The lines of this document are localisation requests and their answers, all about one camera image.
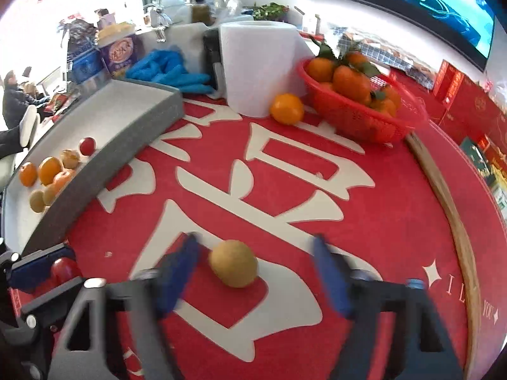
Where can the large orange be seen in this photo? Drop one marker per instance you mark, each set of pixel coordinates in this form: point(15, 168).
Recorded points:
point(286, 108)

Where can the blue carton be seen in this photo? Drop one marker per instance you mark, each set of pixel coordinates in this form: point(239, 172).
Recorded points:
point(85, 67)

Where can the red printed round mat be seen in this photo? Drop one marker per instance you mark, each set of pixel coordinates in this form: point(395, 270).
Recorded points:
point(277, 190)

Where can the red plastic basket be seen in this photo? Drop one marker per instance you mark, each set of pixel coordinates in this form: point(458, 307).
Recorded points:
point(356, 122)

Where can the green potted plant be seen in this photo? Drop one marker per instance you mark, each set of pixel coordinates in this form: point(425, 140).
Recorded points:
point(269, 10)

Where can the long wooden stick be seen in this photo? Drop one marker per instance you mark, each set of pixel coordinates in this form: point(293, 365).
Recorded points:
point(455, 221)

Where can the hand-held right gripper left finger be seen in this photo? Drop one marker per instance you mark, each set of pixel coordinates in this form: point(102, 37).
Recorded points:
point(178, 273)

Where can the white paper towel roll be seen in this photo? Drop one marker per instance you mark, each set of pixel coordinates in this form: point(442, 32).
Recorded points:
point(257, 67)

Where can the grey tray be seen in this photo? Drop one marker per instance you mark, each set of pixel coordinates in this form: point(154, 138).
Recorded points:
point(119, 142)

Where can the pile of leafy tangerines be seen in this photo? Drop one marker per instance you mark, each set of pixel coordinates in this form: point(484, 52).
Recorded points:
point(348, 79)

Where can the small tangerine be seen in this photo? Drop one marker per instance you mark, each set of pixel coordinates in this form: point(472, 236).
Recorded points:
point(64, 179)

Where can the blue gloves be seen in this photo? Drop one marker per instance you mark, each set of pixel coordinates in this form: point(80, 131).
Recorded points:
point(166, 69)

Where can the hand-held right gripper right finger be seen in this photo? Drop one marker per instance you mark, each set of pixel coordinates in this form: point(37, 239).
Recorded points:
point(330, 277)

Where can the silver tap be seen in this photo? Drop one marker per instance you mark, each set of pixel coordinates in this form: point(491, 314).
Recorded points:
point(158, 16)

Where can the purple labelled tub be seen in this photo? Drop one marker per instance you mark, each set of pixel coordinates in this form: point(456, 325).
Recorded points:
point(119, 55)

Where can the checked blanket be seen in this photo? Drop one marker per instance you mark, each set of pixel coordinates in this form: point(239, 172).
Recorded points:
point(380, 53)

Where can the brown jar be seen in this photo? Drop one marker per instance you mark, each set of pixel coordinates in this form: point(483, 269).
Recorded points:
point(200, 14)

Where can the wall television screen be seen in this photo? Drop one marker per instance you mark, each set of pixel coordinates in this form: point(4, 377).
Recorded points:
point(396, 4)

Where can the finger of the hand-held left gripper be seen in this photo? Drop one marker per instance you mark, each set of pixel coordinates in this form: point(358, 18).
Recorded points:
point(39, 265)
point(51, 304)

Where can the green gift bag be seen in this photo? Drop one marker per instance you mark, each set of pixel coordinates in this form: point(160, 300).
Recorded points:
point(473, 156)

